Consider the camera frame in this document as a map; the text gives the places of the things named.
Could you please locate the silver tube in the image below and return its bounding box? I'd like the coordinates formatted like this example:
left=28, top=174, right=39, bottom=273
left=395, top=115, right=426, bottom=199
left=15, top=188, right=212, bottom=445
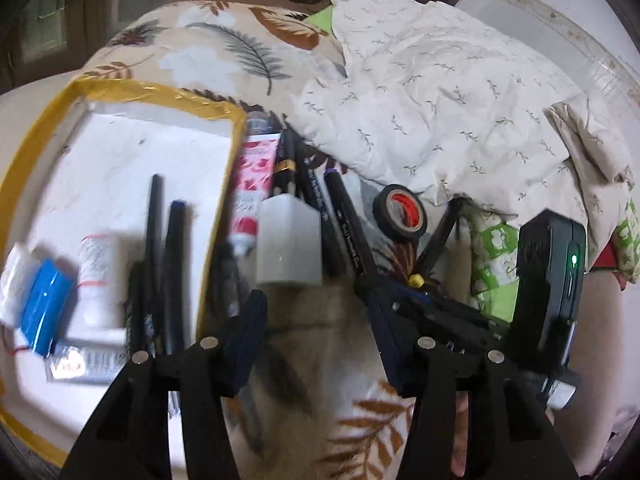
left=44, top=339, right=131, bottom=386

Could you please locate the thin black pen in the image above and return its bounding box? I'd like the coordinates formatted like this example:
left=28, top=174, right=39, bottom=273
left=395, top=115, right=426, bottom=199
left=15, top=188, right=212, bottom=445
left=146, top=174, right=168, bottom=356

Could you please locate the blue battery pack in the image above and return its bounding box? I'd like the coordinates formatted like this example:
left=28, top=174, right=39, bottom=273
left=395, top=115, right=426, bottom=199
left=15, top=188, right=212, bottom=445
left=20, top=259, right=76, bottom=358

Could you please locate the black stick yellow tip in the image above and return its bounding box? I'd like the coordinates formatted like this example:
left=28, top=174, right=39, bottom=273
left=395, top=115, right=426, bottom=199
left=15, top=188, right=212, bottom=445
left=407, top=200, right=463, bottom=288

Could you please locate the pink print tube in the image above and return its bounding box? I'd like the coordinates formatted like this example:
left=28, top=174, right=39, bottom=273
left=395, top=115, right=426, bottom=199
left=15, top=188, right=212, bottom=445
left=231, top=112, right=281, bottom=256

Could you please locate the white sprig print quilt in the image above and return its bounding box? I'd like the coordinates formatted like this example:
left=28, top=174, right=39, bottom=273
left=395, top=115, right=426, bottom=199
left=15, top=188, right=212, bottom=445
left=290, top=0, right=636, bottom=221

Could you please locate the black marker purple end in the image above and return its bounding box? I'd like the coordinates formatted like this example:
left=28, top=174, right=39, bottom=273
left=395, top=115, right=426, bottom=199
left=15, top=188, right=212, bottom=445
left=322, top=169, right=381, bottom=291

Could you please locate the small white plastic bottle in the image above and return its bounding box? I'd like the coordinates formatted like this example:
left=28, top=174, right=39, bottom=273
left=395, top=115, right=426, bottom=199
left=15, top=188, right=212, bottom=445
left=77, top=232, right=126, bottom=328

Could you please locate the black marker white lettering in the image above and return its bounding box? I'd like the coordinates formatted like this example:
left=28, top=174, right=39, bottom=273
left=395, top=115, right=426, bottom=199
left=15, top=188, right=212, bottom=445
left=295, top=142, right=348, bottom=277

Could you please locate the leaf print fleece blanket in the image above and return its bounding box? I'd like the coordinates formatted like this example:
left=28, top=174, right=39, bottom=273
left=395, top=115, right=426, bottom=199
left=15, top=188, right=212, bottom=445
left=75, top=0, right=640, bottom=480

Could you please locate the black pen gold band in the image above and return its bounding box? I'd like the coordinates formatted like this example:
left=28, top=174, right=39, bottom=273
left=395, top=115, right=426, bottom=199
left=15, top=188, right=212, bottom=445
left=272, top=129, right=297, bottom=198

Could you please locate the black tape roll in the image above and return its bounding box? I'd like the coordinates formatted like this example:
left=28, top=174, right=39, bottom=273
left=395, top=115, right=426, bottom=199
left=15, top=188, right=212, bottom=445
left=372, top=184, right=428, bottom=242

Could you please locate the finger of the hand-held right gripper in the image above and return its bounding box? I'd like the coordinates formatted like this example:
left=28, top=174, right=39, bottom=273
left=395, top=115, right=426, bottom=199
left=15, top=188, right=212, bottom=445
left=357, top=280, right=511, bottom=336
left=400, top=310, right=511, bottom=356

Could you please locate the white plastic packet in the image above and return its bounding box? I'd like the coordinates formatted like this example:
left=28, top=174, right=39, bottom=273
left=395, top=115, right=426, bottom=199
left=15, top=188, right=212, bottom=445
left=0, top=242, right=43, bottom=326

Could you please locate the short black pen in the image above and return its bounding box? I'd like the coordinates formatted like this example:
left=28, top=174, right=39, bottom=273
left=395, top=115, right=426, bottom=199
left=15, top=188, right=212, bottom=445
left=126, top=260, right=148, bottom=361

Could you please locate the white foam box yellow tape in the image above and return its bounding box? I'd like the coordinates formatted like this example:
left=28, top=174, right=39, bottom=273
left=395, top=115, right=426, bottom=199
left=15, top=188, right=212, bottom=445
left=0, top=79, right=248, bottom=466

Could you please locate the white charger plug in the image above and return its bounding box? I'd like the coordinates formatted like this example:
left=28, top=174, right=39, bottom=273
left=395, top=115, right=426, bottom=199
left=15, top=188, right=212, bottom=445
left=256, top=195, right=322, bottom=288

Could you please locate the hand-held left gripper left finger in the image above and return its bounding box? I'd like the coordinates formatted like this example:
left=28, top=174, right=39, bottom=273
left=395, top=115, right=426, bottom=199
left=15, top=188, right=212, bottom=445
left=59, top=289, right=270, bottom=480

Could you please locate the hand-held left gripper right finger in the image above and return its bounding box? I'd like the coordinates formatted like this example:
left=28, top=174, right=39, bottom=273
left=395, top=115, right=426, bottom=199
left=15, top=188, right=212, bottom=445
left=367, top=290, right=571, bottom=480

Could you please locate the red cloth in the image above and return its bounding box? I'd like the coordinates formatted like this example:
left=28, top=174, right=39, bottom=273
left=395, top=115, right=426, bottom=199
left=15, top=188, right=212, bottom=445
left=592, top=242, right=628, bottom=291

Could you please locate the person's right forearm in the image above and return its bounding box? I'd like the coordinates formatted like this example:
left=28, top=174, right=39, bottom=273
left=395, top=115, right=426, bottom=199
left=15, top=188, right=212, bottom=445
left=545, top=260, right=640, bottom=471

